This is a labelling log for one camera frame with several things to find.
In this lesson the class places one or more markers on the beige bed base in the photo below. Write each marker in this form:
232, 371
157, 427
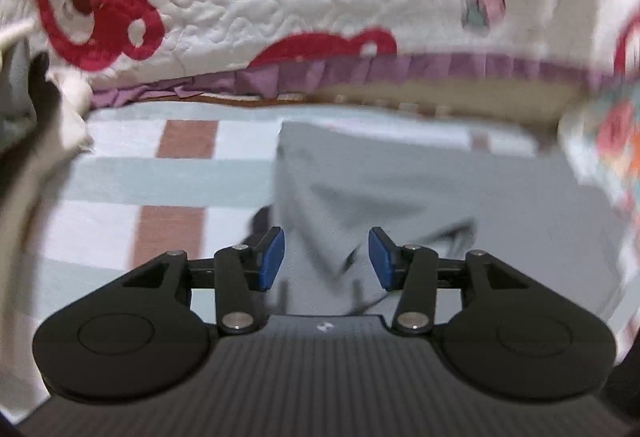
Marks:
450, 99

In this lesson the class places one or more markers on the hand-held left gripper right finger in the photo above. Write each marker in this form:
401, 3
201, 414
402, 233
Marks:
380, 262

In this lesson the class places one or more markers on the stack of folded clothes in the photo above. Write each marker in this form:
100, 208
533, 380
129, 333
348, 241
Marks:
30, 127

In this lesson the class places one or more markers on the grey waffle knit garment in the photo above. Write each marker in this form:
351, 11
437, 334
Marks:
425, 197

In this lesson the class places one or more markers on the checkered dog print rug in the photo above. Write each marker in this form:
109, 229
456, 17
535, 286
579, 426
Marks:
125, 187

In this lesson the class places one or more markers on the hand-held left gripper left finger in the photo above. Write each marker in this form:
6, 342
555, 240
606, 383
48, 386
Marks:
272, 262

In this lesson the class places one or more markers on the floral blanket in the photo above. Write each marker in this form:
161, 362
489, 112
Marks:
610, 132

